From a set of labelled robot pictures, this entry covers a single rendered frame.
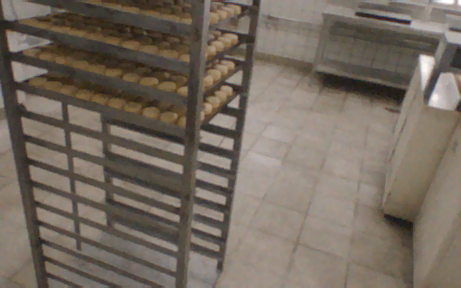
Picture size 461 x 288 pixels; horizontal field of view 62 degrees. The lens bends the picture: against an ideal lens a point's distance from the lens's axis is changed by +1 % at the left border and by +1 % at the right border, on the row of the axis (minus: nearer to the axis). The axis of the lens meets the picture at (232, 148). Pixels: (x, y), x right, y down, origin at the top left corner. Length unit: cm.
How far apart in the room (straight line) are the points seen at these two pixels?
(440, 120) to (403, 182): 44
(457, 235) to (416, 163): 71
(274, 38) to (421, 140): 358
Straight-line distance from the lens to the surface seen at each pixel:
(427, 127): 241
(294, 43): 560
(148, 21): 100
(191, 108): 96
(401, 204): 264
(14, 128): 139
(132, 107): 115
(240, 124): 144
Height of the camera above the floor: 153
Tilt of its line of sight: 29 degrees down
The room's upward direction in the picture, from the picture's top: 8 degrees clockwise
